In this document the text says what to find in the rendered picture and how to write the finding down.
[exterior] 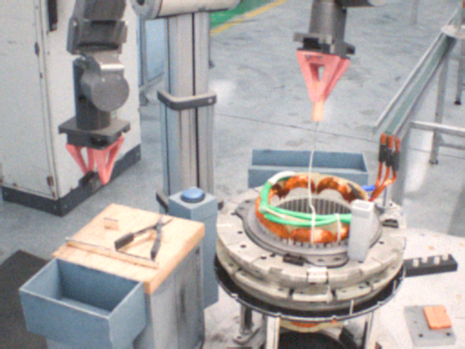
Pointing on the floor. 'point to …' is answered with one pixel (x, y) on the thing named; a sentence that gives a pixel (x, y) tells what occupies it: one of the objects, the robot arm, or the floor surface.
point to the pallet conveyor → (401, 126)
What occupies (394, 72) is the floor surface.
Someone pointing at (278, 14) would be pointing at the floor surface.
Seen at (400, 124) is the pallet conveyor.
